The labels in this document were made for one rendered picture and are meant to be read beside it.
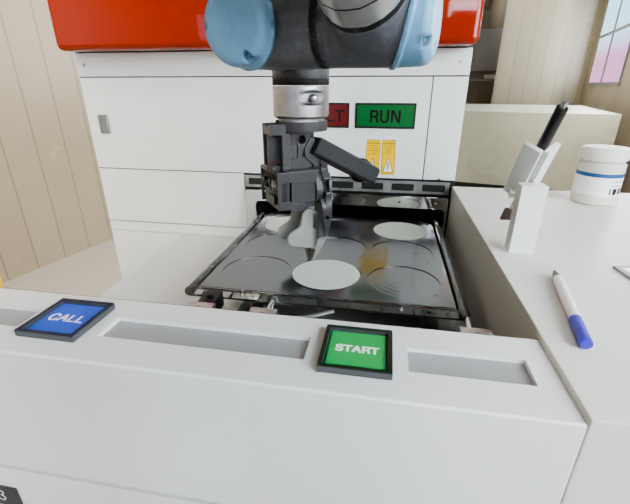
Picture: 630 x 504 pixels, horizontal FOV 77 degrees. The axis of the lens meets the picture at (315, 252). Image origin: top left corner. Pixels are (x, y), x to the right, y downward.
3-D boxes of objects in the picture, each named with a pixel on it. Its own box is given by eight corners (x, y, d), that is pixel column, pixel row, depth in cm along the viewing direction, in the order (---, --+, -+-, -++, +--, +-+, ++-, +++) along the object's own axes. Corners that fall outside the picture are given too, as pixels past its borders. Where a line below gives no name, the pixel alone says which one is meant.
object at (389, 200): (249, 226, 93) (246, 187, 90) (441, 238, 86) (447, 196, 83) (246, 229, 92) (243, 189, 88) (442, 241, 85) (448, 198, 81)
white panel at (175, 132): (117, 225, 102) (81, 53, 87) (443, 246, 89) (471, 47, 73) (109, 229, 99) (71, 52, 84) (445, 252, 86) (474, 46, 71)
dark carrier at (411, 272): (268, 215, 86) (268, 212, 86) (430, 224, 81) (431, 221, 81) (199, 289, 55) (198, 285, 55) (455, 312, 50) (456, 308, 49)
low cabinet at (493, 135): (597, 202, 419) (623, 114, 384) (379, 183, 501) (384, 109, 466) (566, 168, 589) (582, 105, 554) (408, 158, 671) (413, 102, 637)
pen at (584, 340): (550, 266, 43) (580, 337, 31) (560, 267, 43) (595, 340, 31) (548, 274, 43) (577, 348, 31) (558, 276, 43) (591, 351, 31)
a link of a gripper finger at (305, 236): (283, 265, 61) (281, 207, 57) (317, 258, 63) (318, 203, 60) (291, 273, 58) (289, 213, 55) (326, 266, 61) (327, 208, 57)
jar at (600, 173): (562, 195, 74) (575, 143, 71) (603, 197, 73) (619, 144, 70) (578, 205, 68) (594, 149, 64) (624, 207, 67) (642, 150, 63)
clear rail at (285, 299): (188, 292, 55) (186, 283, 55) (468, 317, 49) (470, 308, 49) (183, 297, 54) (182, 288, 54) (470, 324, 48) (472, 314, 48)
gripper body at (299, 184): (261, 203, 60) (257, 119, 55) (312, 196, 63) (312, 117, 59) (280, 217, 53) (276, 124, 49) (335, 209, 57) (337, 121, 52)
